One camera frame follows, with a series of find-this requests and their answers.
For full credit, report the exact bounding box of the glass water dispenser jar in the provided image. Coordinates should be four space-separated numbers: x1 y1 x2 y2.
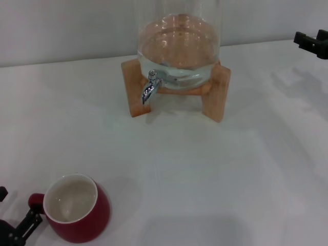
134 0 221 92

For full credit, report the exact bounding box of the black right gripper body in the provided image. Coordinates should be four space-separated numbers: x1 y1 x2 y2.
317 40 328 59

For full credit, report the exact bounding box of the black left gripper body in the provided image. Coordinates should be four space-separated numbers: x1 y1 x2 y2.
0 219 17 246

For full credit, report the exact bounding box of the chrome faucet tap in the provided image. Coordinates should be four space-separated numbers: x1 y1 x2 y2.
140 69 179 105

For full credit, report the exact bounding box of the red ceramic cup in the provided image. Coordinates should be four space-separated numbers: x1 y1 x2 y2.
28 173 111 243

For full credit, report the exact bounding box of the wooden dispenser stand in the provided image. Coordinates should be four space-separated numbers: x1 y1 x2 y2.
120 60 231 124

